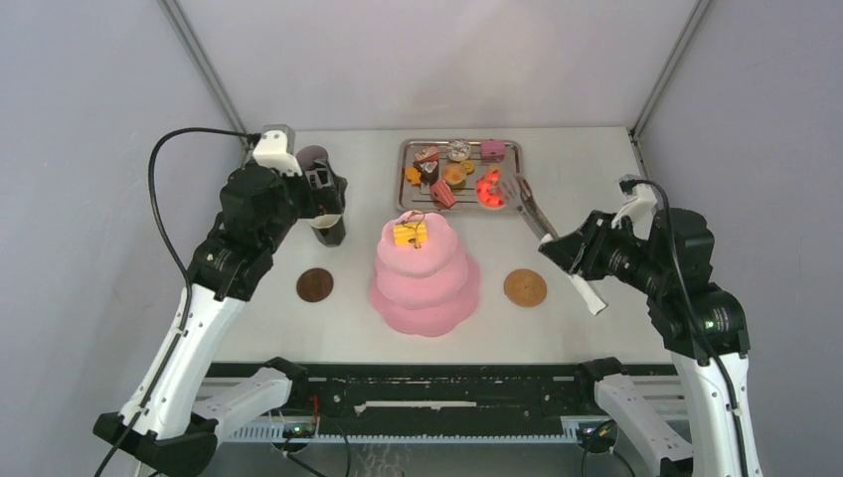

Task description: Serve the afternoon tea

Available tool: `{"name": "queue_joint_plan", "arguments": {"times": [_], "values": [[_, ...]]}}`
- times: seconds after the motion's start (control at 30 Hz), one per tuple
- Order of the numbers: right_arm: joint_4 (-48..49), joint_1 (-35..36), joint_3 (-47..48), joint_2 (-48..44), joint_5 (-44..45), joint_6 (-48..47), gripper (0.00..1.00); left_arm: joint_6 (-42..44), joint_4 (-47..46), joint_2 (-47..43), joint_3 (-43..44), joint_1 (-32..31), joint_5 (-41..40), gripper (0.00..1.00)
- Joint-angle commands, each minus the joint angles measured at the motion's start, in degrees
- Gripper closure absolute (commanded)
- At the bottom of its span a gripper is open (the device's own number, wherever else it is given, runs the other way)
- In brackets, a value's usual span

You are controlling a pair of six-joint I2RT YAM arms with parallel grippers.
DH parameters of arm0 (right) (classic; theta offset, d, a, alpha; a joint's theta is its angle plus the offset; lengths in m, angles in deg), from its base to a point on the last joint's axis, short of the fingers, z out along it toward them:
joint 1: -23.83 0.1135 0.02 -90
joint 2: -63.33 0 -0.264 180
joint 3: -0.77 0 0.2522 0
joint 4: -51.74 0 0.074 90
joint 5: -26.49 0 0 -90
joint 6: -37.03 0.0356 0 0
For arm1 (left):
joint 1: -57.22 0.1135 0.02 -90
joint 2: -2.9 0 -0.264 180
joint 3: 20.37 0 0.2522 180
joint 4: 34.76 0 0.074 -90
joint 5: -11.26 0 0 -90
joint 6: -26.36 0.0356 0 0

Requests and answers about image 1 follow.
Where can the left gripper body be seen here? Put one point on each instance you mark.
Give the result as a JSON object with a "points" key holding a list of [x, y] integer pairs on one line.
{"points": [[325, 198]]}

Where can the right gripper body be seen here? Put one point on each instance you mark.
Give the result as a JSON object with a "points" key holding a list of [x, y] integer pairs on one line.
{"points": [[608, 250]]}

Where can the stainless steel food tongs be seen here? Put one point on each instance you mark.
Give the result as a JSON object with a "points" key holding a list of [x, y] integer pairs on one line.
{"points": [[517, 194]]}

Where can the yellow cake slice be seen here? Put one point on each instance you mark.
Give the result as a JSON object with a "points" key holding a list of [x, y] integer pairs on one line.
{"points": [[410, 234]]}

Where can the pink three-tier cake stand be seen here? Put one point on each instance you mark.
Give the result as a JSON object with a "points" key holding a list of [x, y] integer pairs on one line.
{"points": [[425, 291]]}

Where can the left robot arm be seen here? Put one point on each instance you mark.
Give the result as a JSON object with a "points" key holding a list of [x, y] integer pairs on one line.
{"points": [[164, 425]]}

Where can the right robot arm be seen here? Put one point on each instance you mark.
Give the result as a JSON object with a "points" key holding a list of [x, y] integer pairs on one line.
{"points": [[703, 326]]}

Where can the black cup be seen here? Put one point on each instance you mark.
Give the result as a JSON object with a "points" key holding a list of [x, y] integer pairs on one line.
{"points": [[329, 229]]}

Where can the mauve cup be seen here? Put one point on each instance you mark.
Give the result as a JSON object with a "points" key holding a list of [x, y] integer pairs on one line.
{"points": [[313, 157]]}

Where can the orange fish-shaped cake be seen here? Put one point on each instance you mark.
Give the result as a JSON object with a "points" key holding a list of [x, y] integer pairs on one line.
{"points": [[413, 176]]}

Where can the light woven round coaster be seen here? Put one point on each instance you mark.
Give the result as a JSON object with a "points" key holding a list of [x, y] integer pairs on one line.
{"points": [[525, 288]]}

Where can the dark brown round coaster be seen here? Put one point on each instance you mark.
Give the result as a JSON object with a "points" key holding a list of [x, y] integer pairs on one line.
{"points": [[314, 285]]}

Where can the chocolate cake slice with cream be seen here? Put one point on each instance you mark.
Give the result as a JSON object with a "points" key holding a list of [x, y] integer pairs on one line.
{"points": [[429, 171]]}

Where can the stainless steel serving tray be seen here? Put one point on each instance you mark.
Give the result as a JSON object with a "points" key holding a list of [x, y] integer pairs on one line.
{"points": [[417, 197]]}

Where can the red cake slice with orange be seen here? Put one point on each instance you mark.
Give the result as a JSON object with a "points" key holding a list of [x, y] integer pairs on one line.
{"points": [[427, 154]]}

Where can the red layered cake slice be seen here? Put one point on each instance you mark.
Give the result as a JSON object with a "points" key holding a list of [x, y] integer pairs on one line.
{"points": [[441, 193]]}

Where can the round golden bread bun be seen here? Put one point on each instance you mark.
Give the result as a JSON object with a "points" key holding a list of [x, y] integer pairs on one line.
{"points": [[453, 174]]}

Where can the white donut with chocolate drizzle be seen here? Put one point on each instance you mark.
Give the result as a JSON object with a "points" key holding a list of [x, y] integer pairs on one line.
{"points": [[458, 150]]}

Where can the round yellow biscuit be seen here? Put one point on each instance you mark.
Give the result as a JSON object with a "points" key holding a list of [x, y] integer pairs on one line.
{"points": [[468, 166]]}

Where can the pink square cake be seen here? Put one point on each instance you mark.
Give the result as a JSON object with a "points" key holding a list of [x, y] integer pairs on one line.
{"points": [[493, 151]]}

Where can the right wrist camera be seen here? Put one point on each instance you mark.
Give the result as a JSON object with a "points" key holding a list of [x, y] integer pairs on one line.
{"points": [[639, 201]]}

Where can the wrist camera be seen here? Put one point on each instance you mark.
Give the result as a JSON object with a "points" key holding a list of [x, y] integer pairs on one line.
{"points": [[639, 201], [274, 150]]}

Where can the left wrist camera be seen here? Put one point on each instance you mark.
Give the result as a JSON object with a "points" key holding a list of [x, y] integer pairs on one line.
{"points": [[274, 150]]}

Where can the right aluminium frame post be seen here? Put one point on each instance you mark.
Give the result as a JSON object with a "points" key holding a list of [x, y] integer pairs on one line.
{"points": [[671, 66]]}

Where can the aluminium frame post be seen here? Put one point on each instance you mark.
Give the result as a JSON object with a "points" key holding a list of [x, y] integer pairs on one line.
{"points": [[671, 66], [180, 22]]}

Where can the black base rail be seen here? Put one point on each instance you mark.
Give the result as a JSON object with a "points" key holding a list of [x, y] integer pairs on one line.
{"points": [[430, 403]]}

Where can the left aluminium frame post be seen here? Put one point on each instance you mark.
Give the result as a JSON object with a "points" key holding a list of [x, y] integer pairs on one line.
{"points": [[180, 22]]}

